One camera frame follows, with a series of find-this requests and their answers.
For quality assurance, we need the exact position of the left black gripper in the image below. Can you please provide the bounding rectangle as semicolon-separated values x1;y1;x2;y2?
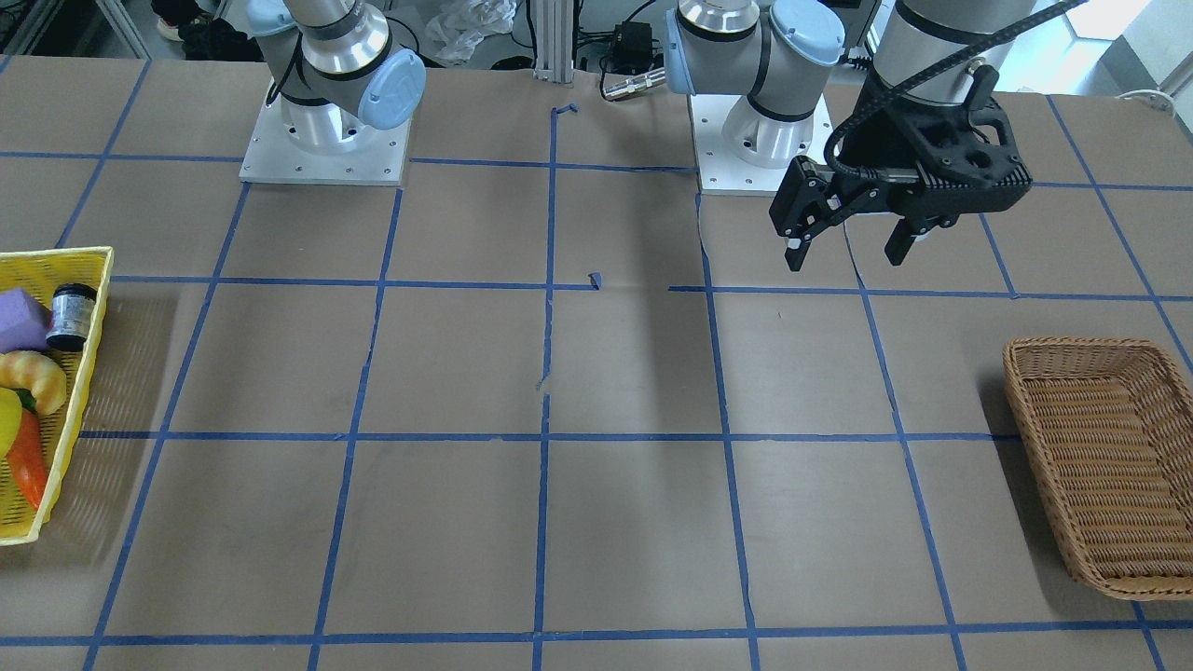
769;64;1033;272

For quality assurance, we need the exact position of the yellow tape roll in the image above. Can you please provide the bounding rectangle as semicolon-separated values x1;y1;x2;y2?
0;388;24;458

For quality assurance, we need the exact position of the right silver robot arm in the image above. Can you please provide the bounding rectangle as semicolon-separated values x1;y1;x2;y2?
245;1;429;154

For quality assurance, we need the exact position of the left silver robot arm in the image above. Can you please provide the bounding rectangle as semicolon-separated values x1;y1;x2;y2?
662;1;1033;271

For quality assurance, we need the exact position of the brown wicker basket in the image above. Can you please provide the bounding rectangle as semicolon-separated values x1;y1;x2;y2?
1002;336;1192;601

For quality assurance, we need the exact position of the yellow plastic basket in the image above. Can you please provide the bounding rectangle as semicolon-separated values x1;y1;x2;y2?
1;246;115;544

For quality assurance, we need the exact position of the toy croissant bread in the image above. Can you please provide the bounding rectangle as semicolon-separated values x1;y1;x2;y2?
1;349;72;417

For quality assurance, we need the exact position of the purple foam block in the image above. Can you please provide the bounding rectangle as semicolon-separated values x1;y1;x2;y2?
1;288;51;355

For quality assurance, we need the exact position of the orange toy carrot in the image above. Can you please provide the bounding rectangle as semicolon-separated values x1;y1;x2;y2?
6;410;48;510

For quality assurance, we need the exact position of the aluminium frame post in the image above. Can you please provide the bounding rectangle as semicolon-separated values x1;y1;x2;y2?
528;1;577;88

